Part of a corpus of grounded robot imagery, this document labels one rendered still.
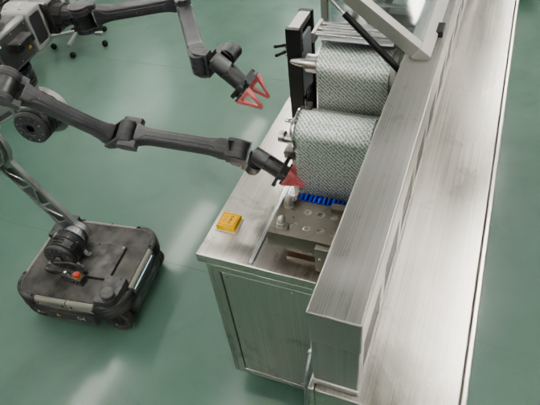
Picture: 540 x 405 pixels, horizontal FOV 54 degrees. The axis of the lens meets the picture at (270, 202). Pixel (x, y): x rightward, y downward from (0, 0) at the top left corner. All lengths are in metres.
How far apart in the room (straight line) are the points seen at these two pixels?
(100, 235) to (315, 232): 1.59
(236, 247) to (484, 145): 0.89
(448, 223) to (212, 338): 1.76
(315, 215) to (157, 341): 1.32
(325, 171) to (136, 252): 1.41
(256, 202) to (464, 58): 0.86
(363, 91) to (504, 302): 1.49
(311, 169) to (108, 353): 1.55
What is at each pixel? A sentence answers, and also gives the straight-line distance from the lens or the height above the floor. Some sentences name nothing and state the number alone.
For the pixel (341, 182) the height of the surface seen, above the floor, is 1.11.
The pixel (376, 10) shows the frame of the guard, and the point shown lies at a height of 1.76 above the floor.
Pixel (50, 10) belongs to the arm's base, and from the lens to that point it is 2.24.
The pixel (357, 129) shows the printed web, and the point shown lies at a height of 1.30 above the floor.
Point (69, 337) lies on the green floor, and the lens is 2.97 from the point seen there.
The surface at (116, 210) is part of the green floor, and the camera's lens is 3.48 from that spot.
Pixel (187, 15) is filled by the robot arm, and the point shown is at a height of 1.47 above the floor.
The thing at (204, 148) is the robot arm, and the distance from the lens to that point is 1.76.
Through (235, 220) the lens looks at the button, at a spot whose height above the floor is 0.92.
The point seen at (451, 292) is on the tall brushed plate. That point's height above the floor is 1.44.
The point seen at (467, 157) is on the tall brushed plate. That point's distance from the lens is 1.33.
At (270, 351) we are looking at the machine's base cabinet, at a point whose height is 0.35.
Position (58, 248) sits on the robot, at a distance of 2.79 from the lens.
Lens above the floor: 2.29
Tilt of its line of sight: 45 degrees down
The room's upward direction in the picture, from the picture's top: 8 degrees counter-clockwise
